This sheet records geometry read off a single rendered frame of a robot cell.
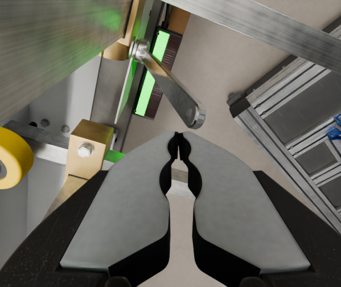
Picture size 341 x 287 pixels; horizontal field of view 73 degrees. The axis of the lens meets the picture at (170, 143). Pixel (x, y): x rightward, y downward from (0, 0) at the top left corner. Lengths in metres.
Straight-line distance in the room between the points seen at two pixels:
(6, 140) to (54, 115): 0.30
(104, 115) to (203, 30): 0.75
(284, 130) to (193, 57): 0.53
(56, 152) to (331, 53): 0.37
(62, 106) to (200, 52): 0.73
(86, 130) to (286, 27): 0.27
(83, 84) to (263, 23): 0.41
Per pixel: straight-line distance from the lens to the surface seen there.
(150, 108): 0.47
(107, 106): 0.48
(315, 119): 1.19
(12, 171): 0.35
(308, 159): 1.30
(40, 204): 0.86
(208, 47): 1.15
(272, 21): 0.28
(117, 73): 0.45
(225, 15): 0.27
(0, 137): 0.34
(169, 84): 0.16
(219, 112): 1.26
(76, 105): 0.60
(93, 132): 0.35
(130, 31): 0.26
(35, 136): 0.38
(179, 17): 1.05
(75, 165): 0.37
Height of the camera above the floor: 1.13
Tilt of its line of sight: 58 degrees down
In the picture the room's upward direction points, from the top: 178 degrees counter-clockwise
